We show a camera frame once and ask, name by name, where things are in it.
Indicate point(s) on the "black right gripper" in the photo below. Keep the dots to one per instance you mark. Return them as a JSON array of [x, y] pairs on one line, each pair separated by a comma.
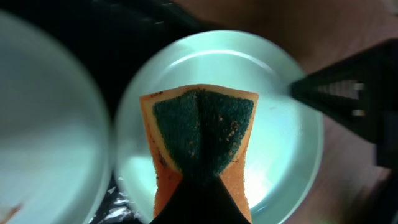
[[360, 93]]

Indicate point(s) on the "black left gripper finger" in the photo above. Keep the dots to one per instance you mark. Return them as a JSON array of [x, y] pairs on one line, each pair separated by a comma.
[[200, 201]]

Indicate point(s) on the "orange green sponge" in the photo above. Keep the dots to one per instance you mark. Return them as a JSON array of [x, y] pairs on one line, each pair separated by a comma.
[[198, 131]]

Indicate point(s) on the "mint green plate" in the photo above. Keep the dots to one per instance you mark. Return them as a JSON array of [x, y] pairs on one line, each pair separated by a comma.
[[55, 165], [286, 144]]

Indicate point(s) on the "round black tray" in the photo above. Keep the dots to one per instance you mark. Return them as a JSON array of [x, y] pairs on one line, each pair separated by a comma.
[[111, 39]]

